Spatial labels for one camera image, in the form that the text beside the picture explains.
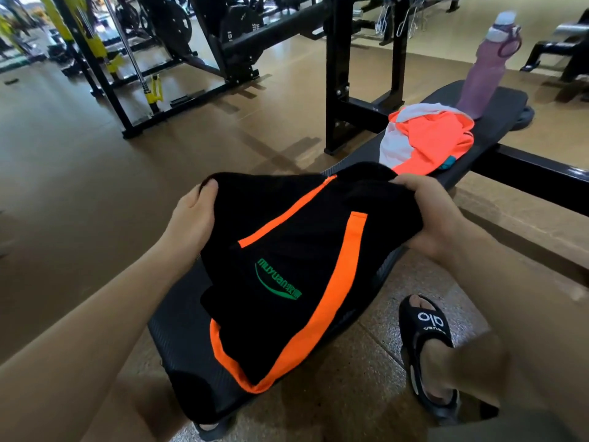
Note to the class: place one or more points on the black right slipper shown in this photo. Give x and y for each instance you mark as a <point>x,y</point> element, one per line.
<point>423,322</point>

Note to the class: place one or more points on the person's left forearm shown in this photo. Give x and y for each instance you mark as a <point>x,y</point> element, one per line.
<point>78,336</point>

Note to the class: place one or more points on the person's left leg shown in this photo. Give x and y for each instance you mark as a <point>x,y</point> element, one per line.
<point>142,409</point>

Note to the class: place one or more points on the black orange jacket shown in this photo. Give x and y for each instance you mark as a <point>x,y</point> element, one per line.
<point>276,216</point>

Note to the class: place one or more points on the black ribbed bench pad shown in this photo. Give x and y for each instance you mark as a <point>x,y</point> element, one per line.
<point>179,336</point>

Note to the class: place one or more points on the yellow black gym machine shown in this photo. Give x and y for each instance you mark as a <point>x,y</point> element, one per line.
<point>96,41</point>

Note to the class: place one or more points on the black weight plate white print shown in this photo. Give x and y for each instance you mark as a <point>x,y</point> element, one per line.
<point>239,20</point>

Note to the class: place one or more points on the person's right forearm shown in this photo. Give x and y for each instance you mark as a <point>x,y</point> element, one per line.
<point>524,317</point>

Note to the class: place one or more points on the yellow safety catch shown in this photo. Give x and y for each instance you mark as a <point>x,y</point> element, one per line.
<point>155,92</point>

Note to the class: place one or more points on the person's right hand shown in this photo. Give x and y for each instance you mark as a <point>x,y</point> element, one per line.
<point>437,216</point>

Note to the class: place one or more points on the black steel bench frame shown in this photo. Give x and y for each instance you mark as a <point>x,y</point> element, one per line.
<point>338,87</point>

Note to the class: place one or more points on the orange teal white jersey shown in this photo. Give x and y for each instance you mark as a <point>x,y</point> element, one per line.
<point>437,138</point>

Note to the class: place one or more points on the pink water bottle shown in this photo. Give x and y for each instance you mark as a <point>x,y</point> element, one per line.
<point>483,73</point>

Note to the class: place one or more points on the person's left hand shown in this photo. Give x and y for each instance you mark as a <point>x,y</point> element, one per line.
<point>193,225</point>

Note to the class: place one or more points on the rack of black weight plates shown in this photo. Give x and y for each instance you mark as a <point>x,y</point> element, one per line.
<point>566,45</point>

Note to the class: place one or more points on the small black weight plate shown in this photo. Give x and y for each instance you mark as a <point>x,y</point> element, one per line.
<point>523,118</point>

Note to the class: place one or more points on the black power rack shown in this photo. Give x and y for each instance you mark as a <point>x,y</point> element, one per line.
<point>276,32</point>

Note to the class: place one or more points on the black left slipper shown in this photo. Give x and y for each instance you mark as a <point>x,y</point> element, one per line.
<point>214,430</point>

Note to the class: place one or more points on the black slipper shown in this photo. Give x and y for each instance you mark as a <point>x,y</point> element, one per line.
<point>423,322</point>
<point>214,430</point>

